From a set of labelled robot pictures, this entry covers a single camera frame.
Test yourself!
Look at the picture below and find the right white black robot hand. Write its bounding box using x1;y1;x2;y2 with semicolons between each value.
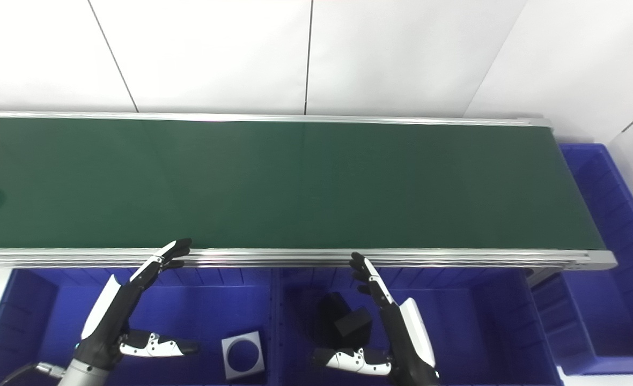
312;251;440;386

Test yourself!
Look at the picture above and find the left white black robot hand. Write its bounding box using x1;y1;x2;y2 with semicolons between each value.
74;239;200;370

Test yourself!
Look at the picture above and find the blue plastic bin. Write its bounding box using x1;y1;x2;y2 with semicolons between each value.
530;142;633;376
0;268;281;386
271;266;565;386

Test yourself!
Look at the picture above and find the black cylinder block part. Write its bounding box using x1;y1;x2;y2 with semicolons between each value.
315;292;374;350

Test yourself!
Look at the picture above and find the green conveyor belt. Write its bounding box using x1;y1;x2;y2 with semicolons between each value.
0;110;617;272
0;117;607;251

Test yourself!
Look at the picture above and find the grey square plate with hole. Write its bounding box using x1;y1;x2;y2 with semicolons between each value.
220;331;266;381

